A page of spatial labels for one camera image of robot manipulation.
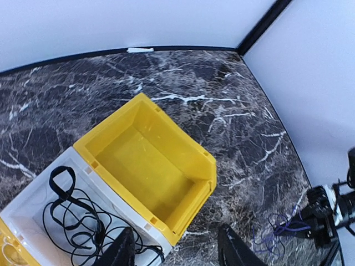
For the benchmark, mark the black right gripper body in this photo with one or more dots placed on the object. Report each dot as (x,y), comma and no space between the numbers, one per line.
(321,215)

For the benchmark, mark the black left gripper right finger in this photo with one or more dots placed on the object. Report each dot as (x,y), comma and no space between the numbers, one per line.
(232,250)

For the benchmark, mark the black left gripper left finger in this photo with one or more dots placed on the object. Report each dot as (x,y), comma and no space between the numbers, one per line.
(121,252)

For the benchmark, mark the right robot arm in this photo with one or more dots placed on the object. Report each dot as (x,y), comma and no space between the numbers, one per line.
(344,199)

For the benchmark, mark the white plastic bin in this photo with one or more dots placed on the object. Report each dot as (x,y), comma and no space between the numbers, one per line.
(63,236)

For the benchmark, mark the right yellow plastic bin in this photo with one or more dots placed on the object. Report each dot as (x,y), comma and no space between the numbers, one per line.
(152,164)

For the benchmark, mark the yellow plastic bin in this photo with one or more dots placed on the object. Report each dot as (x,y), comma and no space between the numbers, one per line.
(152,164)
(12,251)

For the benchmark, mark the left yellow plastic bin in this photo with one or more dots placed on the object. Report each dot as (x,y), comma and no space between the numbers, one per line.
(12,251)

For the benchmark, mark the right black frame post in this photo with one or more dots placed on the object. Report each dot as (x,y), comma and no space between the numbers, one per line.
(262,25)

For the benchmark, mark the white tape on wall edge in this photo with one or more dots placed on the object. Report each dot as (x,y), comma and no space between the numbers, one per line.
(139,50)

